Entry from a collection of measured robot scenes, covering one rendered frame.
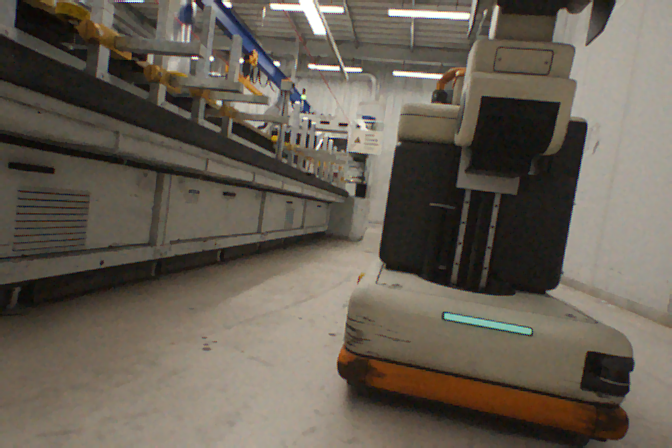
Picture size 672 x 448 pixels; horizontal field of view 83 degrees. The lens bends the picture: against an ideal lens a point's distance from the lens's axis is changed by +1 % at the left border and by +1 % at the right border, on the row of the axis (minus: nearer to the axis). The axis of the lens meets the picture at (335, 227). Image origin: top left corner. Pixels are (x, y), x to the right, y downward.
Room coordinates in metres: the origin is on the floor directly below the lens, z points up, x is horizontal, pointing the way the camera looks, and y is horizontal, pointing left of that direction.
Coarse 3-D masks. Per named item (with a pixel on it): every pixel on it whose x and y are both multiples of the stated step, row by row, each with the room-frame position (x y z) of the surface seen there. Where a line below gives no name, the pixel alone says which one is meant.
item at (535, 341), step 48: (384, 288) 0.89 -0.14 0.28; (432, 288) 0.97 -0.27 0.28; (384, 336) 0.85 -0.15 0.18; (432, 336) 0.83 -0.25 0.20; (480, 336) 0.81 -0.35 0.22; (528, 336) 0.79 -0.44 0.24; (576, 336) 0.78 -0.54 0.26; (624, 336) 0.79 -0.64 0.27; (384, 384) 0.84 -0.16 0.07; (432, 384) 0.82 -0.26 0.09; (480, 384) 0.81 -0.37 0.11; (528, 384) 0.79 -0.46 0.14; (576, 384) 0.78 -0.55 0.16; (624, 384) 0.76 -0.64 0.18; (576, 432) 0.79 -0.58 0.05; (624, 432) 0.76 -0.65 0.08
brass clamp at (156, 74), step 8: (152, 64) 1.24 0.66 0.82; (144, 72) 1.25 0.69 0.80; (152, 72) 1.24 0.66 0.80; (160, 72) 1.25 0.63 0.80; (168, 72) 1.29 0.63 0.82; (152, 80) 1.25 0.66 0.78; (160, 80) 1.26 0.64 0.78; (168, 80) 1.30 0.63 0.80; (168, 88) 1.32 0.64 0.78; (176, 88) 1.34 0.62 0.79
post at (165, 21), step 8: (160, 0) 1.27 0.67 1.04; (168, 0) 1.27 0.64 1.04; (160, 8) 1.27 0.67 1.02; (168, 8) 1.27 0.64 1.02; (160, 16) 1.27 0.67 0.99; (168, 16) 1.27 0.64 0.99; (160, 24) 1.27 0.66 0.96; (168, 24) 1.28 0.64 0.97; (160, 32) 1.27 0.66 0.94; (168, 32) 1.28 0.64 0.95; (160, 56) 1.27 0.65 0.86; (168, 56) 1.29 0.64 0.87; (160, 64) 1.27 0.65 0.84; (152, 88) 1.27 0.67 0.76; (160, 88) 1.27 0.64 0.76; (152, 96) 1.27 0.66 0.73; (160, 96) 1.28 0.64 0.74
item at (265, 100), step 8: (184, 88) 1.57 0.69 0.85; (176, 96) 1.59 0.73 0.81; (184, 96) 1.59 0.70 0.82; (192, 96) 1.58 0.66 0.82; (216, 96) 1.55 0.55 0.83; (224, 96) 1.54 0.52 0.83; (232, 96) 1.53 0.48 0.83; (240, 96) 1.53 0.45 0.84; (248, 96) 1.52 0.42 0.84; (256, 96) 1.52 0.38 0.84; (264, 96) 1.51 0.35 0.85; (256, 104) 1.54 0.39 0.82; (264, 104) 1.52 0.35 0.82
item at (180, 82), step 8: (128, 72) 1.33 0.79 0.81; (136, 72) 1.33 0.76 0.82; (128, 80) 1.34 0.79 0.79; (136, 80) 1.33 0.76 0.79; (144, 80) 1.32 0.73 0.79; (176, 80) 1.30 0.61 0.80; (184, 80) 1.30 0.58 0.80; (192, 80) 1.29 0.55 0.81; (200, 80) 1.29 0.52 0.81; (208, 80) 1.28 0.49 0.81; (216, 80) 1.28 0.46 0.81; (192, 88) 1.32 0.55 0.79; (200, 88) 1.30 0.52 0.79; (208, 88) 1.29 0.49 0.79; (216, 88) 1.28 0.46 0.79; (224, 88) 1.27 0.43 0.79; (232, 88) 1.27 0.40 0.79; (240, 88) 1.27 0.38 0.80
